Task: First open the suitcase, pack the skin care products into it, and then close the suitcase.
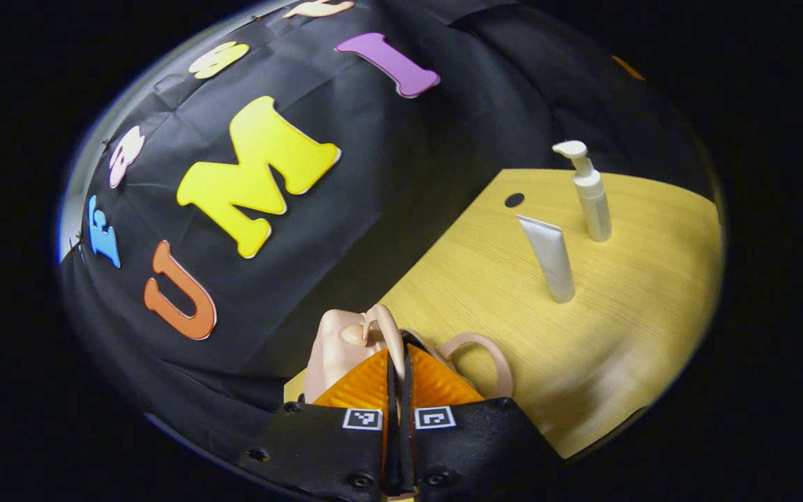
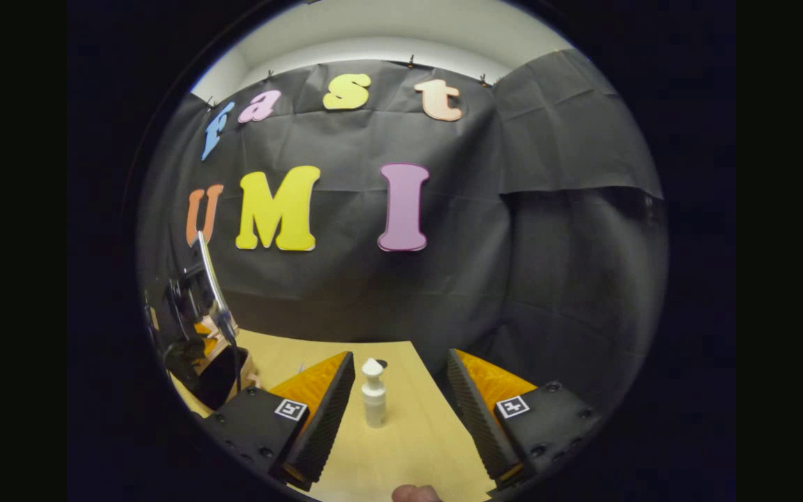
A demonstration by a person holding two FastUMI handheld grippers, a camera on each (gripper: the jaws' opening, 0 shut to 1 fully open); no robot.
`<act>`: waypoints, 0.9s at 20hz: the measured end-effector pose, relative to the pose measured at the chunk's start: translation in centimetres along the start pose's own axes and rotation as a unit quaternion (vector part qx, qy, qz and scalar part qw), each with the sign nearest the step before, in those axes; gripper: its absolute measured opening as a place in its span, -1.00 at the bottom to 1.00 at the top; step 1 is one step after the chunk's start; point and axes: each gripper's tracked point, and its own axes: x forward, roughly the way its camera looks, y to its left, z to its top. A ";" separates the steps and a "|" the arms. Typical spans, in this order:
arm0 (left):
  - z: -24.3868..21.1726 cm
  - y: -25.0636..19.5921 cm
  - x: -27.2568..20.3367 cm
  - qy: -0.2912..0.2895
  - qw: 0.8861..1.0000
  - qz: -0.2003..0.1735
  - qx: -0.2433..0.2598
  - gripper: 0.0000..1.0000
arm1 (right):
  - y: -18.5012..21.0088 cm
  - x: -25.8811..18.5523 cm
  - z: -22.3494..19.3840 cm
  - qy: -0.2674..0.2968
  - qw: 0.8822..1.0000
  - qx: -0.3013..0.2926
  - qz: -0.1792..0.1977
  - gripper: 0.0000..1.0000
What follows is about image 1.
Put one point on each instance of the white squeeze tube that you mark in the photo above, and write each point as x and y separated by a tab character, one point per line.
551	254

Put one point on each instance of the white pump bottle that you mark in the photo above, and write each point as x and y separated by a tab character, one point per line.
593	202

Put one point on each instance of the beige pink suitcase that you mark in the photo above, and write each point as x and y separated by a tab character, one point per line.
335	341

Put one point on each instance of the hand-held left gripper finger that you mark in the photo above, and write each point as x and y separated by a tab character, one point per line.
393	432
408	432

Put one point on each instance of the black backdrop cloth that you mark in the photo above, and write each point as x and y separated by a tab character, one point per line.
373	209

